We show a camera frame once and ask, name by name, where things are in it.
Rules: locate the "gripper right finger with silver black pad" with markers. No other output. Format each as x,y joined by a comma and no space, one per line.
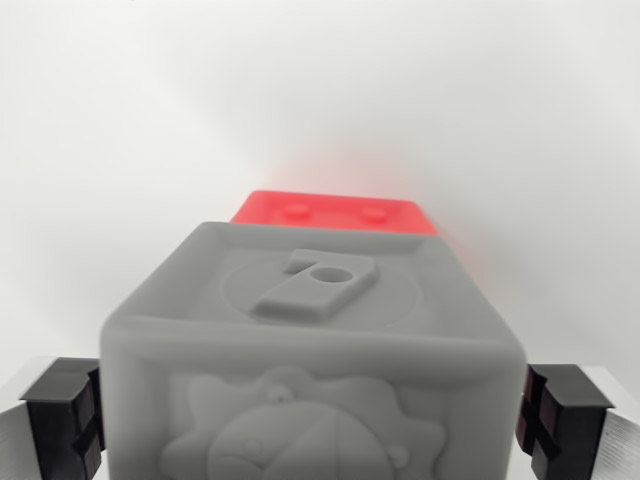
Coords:
580,420

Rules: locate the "grey embossed number cube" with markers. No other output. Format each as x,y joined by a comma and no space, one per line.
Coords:
310,350

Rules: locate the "gripper left finger with silver black pad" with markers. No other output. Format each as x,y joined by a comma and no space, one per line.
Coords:
47,415

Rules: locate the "red embossed cube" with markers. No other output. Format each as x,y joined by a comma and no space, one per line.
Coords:
330,212

